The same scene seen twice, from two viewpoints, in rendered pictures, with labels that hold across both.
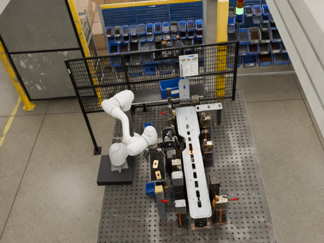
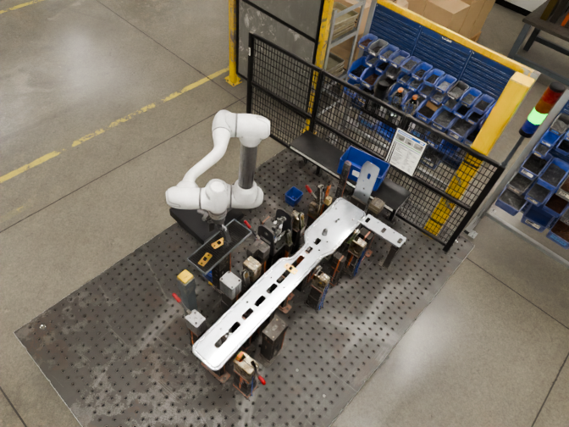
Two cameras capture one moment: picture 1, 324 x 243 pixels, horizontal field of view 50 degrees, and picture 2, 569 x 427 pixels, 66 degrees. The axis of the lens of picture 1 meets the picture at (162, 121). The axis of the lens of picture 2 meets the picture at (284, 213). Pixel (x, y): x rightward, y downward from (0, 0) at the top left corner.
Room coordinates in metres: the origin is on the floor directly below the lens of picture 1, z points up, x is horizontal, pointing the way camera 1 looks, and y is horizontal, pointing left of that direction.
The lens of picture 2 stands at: (0.98, -0.85, 3.17)
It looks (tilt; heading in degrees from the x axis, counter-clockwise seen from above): 51 degrees down; 30
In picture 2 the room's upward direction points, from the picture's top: 8 degrees clockwise
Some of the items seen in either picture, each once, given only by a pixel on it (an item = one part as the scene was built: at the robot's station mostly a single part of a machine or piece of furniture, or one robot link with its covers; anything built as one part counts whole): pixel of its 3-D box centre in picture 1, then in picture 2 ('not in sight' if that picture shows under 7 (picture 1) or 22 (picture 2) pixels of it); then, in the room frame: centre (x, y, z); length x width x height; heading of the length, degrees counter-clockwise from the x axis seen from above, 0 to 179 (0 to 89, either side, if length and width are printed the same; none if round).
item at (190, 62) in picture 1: (188, 65); (406, 152); (3.19, -0.38, 1.30); 0.23 x 0.02 x 0.31; 88
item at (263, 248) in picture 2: (172, 164); (260, 263); (2.15, -0.05, 0.89); 0.13 x 0.11 x 0.38; 88
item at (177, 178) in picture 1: (178, 187); (230, 297); (1.85, -0.07, 0.90); 0.13 x 0.10 x 0.41; 88
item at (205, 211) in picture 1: (192, 154); (289, 272); (2.15, -0.26, 1.00); 1.38 x 0.22 x 0.02; 178
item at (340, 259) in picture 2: (205, 140); (336, 269); (2.44, -0.43, 0.84); 0.11 x 0.08 x 0.29; 88
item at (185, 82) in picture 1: (184, 91); (365, 182); (2.90, -0.29, 1.17); 0.12 x 0.01 x 0.34; 88
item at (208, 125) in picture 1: (206, 129); (353, 257); (2.57, -0.47, 0.87); 0.12 x 0.09 x 0.35; 88
